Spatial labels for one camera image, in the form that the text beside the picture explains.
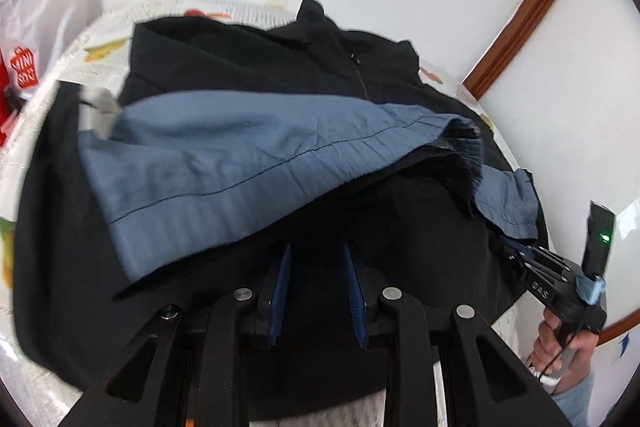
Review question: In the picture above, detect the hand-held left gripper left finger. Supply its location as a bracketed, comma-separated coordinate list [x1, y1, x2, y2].
[60, 243, 293, 427]

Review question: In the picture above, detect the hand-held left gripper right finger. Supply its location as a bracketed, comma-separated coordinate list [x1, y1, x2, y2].
[342, 243, 576, 427]

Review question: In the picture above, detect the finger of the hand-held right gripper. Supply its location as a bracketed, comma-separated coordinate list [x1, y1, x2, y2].
[487, 243, 532, 280]
[492, 234, 557, 264]

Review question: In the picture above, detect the black white blue jacket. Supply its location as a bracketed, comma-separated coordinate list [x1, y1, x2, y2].
[12, 0, 546, 423]

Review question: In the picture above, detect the person's right forearm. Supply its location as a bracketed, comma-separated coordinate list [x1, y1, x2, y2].
[550, 369, 597, 427]

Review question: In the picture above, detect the person's right hand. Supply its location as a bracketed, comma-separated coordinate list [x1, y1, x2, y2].
[530, 307, 598, 388]

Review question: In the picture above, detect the fruit print bed sheet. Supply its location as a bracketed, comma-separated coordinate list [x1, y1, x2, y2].
[0, 0, 546, 427]

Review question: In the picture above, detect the red paper bag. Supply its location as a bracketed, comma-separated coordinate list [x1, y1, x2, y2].
[0, 49, 21, 148]

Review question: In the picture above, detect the black cable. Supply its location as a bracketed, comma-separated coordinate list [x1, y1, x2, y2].
[525, 319, 586, 375]

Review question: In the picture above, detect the brown wooden door frame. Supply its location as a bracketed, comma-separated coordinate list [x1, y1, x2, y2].
[460, 0, 588, 100]

